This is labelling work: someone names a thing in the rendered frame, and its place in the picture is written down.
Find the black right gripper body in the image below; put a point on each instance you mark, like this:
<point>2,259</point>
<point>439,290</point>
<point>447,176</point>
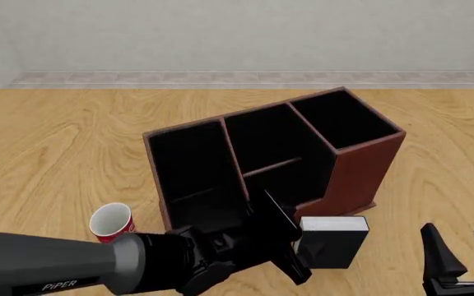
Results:
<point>463,289</point>

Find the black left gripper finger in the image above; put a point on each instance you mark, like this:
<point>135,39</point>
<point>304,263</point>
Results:
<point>310,246</point>

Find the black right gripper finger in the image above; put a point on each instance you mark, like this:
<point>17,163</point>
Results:
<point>438,256</point>

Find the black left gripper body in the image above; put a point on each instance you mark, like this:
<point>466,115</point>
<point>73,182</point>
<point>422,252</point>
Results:
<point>280,234</point>

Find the black book with white pages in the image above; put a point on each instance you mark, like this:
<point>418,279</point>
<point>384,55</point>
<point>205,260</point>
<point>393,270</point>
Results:
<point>344,246</point>

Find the grey and black left robot arm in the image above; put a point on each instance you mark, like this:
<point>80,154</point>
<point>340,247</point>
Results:
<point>56,256</point>

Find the red-brown desk caddy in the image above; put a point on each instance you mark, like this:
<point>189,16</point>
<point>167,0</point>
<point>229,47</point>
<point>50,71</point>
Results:
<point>360,172</point>

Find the red mug with white inside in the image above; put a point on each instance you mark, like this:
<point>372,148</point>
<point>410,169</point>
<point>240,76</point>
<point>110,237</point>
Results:
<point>109,220</point>

